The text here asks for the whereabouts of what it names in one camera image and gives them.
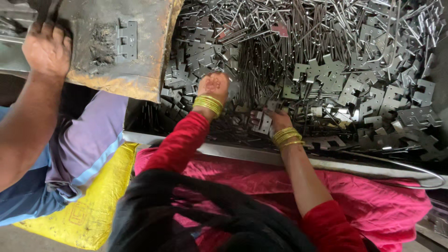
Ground person's right hand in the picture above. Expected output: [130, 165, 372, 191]
[249, 107, 295, 136]

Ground person's left hand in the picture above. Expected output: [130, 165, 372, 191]
[197, 71, 231, 105]

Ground grey metal hinge plate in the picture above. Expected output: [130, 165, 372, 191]
[251, 111, 273, 136]

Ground gold bangles on right wrist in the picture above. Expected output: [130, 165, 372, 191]
[272, 127, 306, 150]

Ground gold bangles on wrist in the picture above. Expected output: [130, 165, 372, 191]
[192, 95, 224, 118]
[272, 127, 306, 150]

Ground metal tray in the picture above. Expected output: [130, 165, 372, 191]
[122, 0, 448, 190]

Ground heap of thin metal pins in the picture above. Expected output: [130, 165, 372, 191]
[140, 0, 448, 140]

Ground gold bangles on left wrist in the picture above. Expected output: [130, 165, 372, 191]
[192, 95, 224, 118]

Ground pink-tinted hinge plate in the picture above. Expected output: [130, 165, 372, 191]
[270, 23, 290, 38]

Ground heap of grey hinge plates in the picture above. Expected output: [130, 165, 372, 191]
[159, 0, 448, 162]

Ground black scarf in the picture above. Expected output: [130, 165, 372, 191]
[107, 169, 317, 252]

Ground pink garment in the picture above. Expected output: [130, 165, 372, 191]
[134, 147, 433, 252]

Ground assembled grey metal hinge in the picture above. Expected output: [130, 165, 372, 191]
[115, 20, 138, 64]

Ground dirty brown work board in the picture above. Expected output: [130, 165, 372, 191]
[52, 0, 185, 103]

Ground yellow woven sack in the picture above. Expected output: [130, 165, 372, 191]
[13, 142, 140, 251]

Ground grey metal machine part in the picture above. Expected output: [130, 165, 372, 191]
[0, 0, 38, 75]

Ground bent steel wire loop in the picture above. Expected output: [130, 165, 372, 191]
[336, 150, 447, 190]

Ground dark tool handle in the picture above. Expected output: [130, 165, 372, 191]
[27, 0, 64, 28]

